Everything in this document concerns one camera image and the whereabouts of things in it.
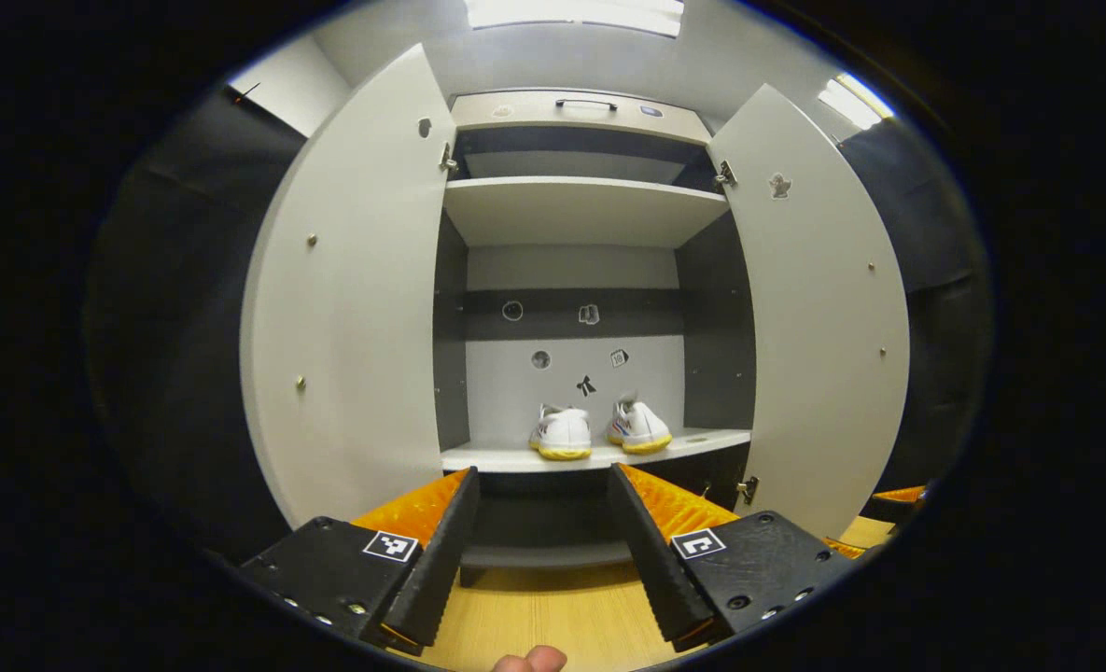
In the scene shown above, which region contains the large ceiling light panel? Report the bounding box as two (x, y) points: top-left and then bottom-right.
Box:
(464, 0), (686, 38)

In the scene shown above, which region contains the white cabinet door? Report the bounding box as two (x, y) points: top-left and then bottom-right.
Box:
(240, 42), (460, 531)
(707, 82), (913, 542)

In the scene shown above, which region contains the white shoe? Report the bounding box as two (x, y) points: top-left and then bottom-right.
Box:
(607, 397), (674, 455)
(528, 403), (594, 462)

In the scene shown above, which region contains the small ceiling light panel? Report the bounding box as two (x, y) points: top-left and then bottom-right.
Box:
(816, 73), (897, 132)

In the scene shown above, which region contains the white shoe cabinet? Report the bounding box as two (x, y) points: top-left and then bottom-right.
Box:
(431, 89), (757, 587)

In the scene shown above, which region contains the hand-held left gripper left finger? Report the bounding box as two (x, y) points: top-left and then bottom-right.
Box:
(240, 465), (482, 654)

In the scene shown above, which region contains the black backdrop cloth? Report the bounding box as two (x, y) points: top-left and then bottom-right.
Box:
(86, 79), (311, 561)
(837, 126), (994, 496)

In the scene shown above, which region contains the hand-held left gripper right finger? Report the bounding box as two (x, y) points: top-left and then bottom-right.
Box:
(607, 462), (857, 652)

